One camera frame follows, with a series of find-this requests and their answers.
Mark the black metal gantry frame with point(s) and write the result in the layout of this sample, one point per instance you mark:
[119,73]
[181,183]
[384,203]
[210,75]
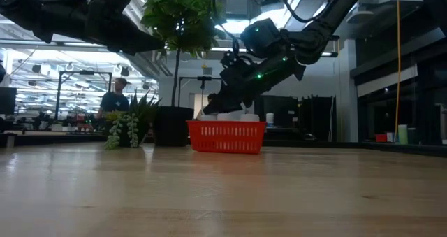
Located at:
[85,72]

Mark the black monitor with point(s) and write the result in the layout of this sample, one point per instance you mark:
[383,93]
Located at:
[7,100]

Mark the small succulent plant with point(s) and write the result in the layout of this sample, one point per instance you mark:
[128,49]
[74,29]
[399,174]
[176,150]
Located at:
[132,125]

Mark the red plastic basket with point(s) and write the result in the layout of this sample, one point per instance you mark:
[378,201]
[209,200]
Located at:
[227,137]

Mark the person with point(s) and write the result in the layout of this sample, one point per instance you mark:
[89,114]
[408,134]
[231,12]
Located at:
[211,98]
[113,102]

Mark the light green cup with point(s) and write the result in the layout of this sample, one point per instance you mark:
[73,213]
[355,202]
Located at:
[402,134]

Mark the black tripod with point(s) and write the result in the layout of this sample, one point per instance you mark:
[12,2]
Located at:
[202,90]

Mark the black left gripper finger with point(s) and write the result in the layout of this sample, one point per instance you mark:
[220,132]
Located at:
[127,34]
[132,50]

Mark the long ceiling tube light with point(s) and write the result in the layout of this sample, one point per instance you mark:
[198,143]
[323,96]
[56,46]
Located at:
[330,54]

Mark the round ceiling diffuser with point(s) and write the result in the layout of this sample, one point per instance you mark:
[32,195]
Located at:
[361,17]

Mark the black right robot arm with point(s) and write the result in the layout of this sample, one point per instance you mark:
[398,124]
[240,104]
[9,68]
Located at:
[321,27]

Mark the tall green potted plant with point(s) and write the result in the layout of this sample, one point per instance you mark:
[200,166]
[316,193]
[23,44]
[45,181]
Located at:
[174,125]

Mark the small red box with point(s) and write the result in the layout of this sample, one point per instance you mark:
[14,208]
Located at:
[380,138]

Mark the black aluminium table frame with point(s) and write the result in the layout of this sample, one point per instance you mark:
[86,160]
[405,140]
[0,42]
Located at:
[384,147]

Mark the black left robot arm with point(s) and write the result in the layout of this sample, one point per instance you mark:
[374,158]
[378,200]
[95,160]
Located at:
[35,9]

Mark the dark cup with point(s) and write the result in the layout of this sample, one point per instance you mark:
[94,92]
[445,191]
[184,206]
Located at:
[412,135]

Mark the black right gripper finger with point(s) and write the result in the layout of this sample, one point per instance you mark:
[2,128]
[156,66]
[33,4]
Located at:
[225,104]

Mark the black cabinets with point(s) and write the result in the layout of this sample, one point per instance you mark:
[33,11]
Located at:
[297,114]

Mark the white wipes canister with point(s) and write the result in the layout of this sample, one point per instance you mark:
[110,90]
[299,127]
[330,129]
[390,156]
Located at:
[270,121]

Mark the background robot workstation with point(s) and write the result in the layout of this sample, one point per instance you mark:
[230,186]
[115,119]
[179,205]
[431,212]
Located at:
[75,120]

